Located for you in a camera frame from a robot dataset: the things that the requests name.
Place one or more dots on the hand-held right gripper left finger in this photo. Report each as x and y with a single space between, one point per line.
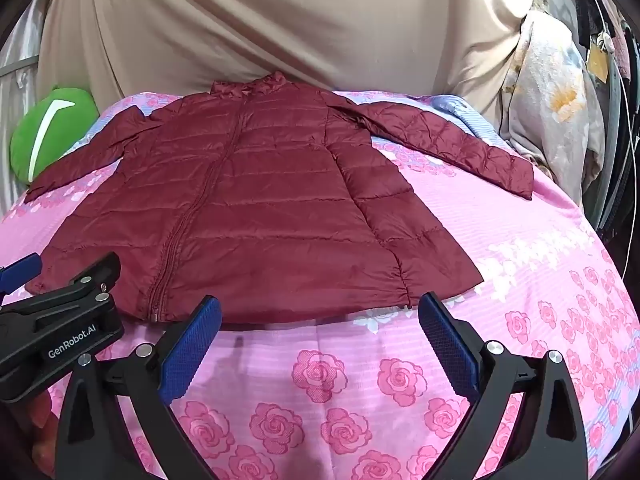
192 345

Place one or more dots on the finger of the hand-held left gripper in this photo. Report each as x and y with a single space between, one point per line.
22 270
75 300

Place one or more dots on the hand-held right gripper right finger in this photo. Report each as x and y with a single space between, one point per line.
445 345

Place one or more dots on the maroon puffer jacket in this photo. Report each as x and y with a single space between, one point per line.
250 185

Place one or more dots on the dark hanging clothes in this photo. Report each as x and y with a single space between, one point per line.
620 160

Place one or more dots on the person's left hand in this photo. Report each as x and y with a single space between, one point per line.
40 420

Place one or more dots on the pink floral bed sheet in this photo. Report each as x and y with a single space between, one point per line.
350 360

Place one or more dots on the green pillow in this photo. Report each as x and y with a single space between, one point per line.
75 125

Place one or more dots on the silver curtain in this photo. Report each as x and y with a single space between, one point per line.
20 60

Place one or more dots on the grey floral blanket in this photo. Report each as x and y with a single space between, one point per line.
550 110

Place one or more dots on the tan hanging tag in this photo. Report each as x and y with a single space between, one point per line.
598 62

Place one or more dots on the beige draped cloth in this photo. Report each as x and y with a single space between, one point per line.
250 20

